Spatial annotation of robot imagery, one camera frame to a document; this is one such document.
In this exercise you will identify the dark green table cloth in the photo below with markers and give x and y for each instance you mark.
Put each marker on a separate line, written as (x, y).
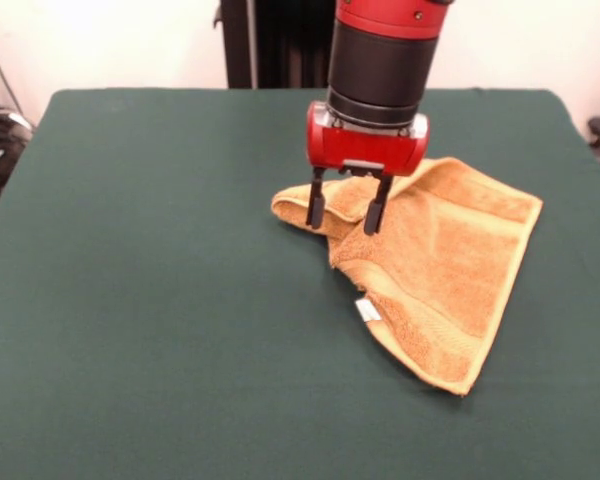
(155, 300)

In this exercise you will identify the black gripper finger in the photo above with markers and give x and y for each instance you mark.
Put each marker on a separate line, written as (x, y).
(316, 207)
(376, 215)

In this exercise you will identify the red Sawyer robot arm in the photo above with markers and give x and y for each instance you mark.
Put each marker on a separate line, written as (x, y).
(380, 60)

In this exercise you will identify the tan terry towel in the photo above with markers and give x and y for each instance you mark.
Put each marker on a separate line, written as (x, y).
(455, 260)

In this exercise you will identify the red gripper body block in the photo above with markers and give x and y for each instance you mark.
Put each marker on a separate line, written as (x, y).
(365, 150)

